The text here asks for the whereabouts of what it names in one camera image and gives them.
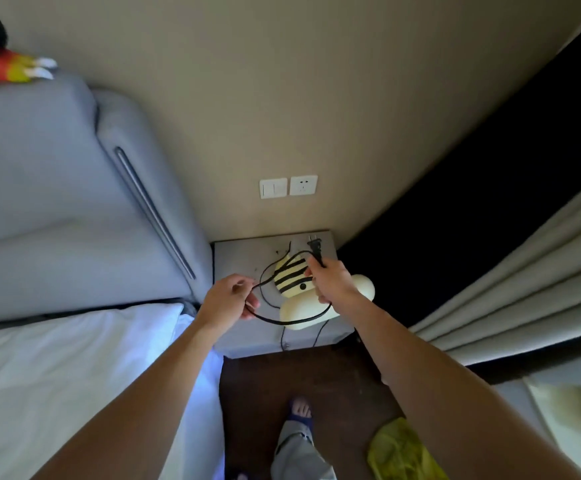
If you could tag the yellow-green plastic bag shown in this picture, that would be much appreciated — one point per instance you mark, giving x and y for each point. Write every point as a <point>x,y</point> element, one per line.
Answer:
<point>400,452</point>

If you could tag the grey bedside table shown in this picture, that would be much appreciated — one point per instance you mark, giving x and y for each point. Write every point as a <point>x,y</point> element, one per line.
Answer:
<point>275,294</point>

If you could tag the person's foot in blue slipper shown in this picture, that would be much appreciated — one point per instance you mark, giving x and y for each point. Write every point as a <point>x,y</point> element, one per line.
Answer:
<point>301,412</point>

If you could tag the cartoon boy plush doll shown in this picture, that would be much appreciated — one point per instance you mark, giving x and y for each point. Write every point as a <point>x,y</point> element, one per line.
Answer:
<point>0,54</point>

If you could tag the bee-shaped striped night lamp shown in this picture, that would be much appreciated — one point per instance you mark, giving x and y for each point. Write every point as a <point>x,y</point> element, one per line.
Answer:
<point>300,289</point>

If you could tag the person's right forearm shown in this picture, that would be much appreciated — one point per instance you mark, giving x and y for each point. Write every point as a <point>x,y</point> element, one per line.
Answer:
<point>450,389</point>

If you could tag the white wall power socket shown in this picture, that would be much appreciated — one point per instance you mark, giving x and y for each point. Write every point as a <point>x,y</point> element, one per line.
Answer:
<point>303,185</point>

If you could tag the person's left hand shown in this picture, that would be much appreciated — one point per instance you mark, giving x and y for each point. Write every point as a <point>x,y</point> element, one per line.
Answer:
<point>223,300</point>

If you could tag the grey upholstered bed headboard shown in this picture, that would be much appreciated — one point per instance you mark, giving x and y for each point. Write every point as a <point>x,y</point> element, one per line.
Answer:
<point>65,194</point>

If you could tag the beige curtain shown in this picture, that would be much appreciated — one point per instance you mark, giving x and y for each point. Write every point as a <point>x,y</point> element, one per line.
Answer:
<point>525,289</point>

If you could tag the person's left fingers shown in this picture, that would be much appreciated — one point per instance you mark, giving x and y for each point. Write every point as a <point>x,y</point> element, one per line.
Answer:
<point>249,299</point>

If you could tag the person's leg in grey trousers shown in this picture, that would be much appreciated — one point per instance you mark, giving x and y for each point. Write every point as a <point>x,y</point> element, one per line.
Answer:
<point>298,454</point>

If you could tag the white bed sheet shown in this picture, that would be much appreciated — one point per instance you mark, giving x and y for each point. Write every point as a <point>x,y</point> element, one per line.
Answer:
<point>198,394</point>

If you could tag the white bed pillow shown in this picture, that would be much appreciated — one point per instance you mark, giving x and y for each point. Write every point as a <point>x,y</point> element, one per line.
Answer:
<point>60,389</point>

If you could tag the pale yellow cushion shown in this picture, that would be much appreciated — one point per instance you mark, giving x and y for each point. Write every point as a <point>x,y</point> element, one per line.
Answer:
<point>570,419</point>

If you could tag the white wall light switch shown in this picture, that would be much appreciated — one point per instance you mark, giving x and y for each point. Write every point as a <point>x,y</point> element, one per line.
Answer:
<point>273,188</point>

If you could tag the person's left forearm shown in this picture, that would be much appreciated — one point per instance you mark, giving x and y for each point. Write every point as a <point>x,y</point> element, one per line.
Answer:
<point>130,399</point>

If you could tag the person's right fingers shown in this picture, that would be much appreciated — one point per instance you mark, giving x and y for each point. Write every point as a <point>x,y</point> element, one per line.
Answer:
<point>315,280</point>

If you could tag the person's right hand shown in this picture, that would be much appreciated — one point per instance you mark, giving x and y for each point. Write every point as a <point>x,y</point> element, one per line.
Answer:
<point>333,282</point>

